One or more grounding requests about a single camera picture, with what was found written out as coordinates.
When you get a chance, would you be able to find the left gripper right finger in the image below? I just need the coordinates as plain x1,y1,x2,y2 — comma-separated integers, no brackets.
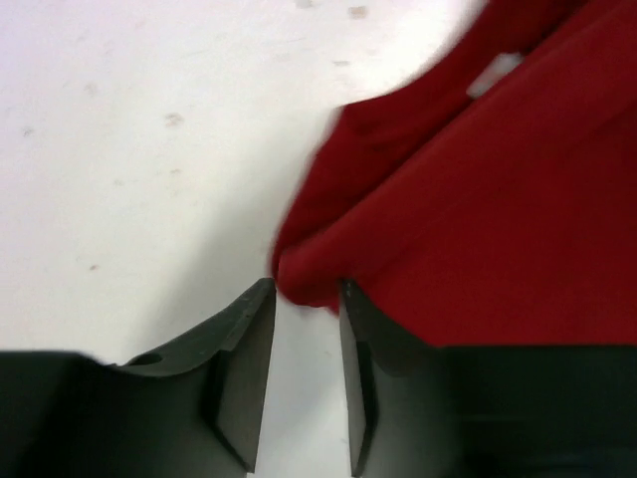
339,281,636,477

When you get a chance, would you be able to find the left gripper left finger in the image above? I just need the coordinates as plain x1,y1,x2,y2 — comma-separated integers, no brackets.
1,279,276,477

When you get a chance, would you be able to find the red t shirt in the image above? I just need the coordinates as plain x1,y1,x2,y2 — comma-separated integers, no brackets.
271,1,636,346

